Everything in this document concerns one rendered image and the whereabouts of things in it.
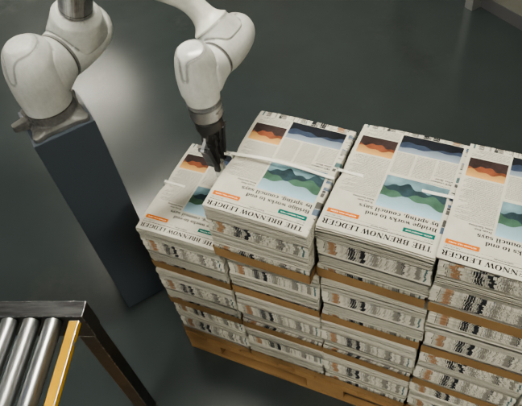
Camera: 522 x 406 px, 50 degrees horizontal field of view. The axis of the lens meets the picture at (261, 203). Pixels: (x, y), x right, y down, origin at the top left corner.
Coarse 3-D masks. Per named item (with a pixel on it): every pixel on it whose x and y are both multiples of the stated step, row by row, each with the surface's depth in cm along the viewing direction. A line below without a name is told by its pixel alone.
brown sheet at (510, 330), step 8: (432, 304) 138; (440, 312) 139; (448, 312) 138; (456, 312) 136; (464, 320) 138; (472, 320) 136; (480, 320) 134; (488, 320) 133; (488, 328) 136; (496, 328) 134; (504, 328) 133; (512, 328) 132; (520, 336) 133
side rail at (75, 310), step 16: (0, 304) 160; (16, 304) 160; (32, 304) 159; (48, 304) 159; (64, 304) 158; (80, 304) 157; (0, 320) 160; (64, 320) 157; (80, 320) 157; (96, 320) 164
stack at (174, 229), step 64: (192, 192) 176; (192, 256) 170; (192, 320) 212; (256, 320) 188; (320, 320) 170; (384, 320) 154; (448, 320) 141; (320, 384) 209; (384, 384) 186; (448, 384) 167; (512, 384) 152
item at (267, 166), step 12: (240, 156) 151; (264, 156) 150; (276, 156) 149; (264, 168) 147; (276, 168) 147; (288, 168) 146; (312, 168) 145; (324, 168) 145; (312, 180) 143; (324, 180) 142; (336, 180) 146
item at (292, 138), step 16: (256, 128) 157; (272, 128) 156; (288, 128) 155; (304, 128) 155; (320, 128) 154; (336, 128) 154; (240, 144) 154; (256, 144) 153; (272, 144) 152; (288, 144) 152; (304, 144) 151; (320, 144) 150; (336, 144) 150; (352, 144) 152; (304, 160) 147; (320, 160) 147; (336, 160) 146
